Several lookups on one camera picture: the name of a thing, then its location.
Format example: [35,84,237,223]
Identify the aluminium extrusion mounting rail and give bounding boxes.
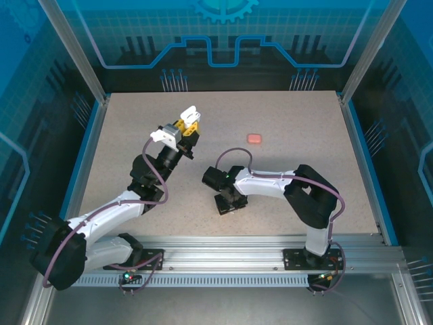
[43,235,407,276]

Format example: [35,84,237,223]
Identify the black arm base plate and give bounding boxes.
[282,248,345,271]
[103,248,166,271]

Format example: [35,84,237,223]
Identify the aluminium table side rail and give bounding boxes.
[338,93,400,246]
[55,96,111,246]

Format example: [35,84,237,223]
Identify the slotted grey cable duct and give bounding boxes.
[53,274,312,288]

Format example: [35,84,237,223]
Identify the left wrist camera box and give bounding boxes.
[150,122,184,150]

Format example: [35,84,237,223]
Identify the white earbud charging case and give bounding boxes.
[180,105,203,125]

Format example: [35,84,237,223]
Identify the aluminium frame post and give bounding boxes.
[340,0,409,104]
[37,0,111,104]

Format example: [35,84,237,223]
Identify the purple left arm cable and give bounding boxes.
[42,137,169,295]

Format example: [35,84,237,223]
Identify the cable connector with LEDs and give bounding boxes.
[308,270,339,288]
[122,265,143,284]

